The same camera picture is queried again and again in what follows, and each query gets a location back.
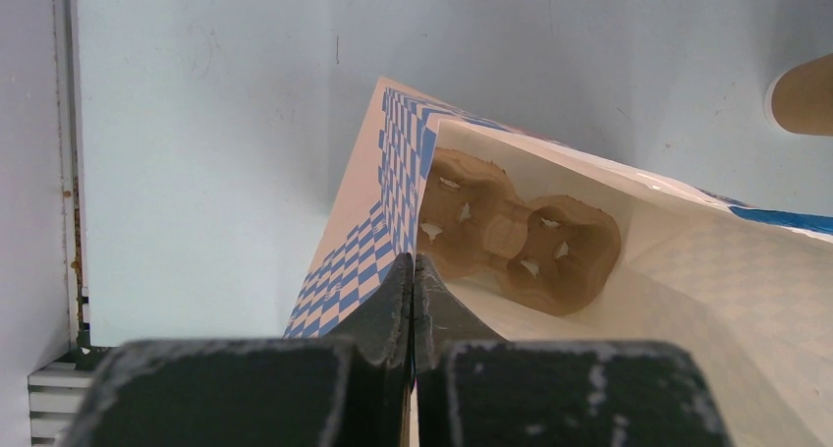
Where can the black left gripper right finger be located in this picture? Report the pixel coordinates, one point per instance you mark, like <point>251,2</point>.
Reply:
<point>440,319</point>

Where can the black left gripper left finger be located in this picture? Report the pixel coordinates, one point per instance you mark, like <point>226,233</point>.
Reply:
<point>376,378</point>

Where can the blue checkered paper bag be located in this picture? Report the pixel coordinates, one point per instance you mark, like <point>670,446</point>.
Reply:
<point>747,291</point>

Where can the brown pulp cup carrier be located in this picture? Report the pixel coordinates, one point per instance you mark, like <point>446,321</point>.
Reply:
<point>552,253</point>

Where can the brown paper cup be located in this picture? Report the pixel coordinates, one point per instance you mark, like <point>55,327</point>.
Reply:
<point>800,100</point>

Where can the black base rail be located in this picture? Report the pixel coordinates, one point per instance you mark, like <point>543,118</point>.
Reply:
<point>56,390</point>

